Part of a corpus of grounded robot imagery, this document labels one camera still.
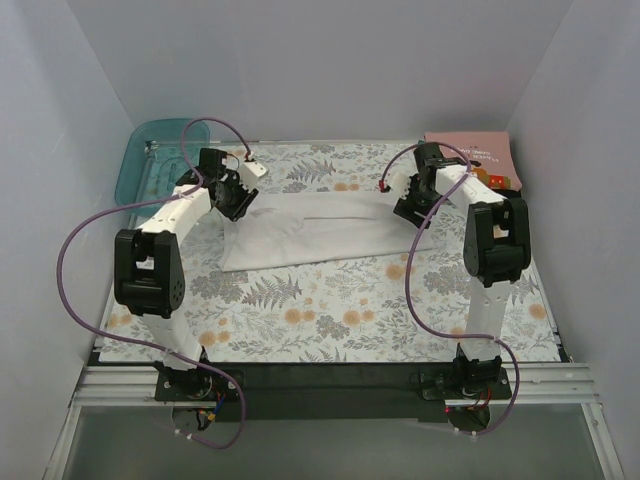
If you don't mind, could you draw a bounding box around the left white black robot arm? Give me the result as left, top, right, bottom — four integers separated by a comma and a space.
114, 148, 267, 371

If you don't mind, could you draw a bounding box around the white t shirt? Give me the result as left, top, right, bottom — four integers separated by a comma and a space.
219, 191, 417, 272

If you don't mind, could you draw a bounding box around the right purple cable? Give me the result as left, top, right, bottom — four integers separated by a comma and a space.
379, 142, 519, 437

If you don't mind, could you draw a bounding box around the aluminium frame rail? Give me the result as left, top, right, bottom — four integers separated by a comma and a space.
45, 363, 624, 479

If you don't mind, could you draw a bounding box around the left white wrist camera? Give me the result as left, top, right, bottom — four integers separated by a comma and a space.
237, 160, 268, 191

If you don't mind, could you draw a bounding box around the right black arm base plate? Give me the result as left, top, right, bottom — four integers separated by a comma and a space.
410, 356, 512, 400

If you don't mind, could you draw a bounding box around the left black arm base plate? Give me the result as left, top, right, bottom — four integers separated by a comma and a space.
153, 361, 239, 402

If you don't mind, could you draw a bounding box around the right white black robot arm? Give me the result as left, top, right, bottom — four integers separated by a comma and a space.
378, 141, 531, 364

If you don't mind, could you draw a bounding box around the floral table mat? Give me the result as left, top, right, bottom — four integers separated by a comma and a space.
97, 142, 561, 365

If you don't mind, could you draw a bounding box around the teal plastic basket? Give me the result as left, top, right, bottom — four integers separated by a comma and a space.
114, 118, 210, 206

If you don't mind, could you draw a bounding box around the black folded t shirt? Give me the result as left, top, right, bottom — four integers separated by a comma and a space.
497, 189, 522, 199

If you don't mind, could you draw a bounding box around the pink folded printed t shirt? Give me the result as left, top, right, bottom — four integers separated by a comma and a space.
424, 131, 522, 192

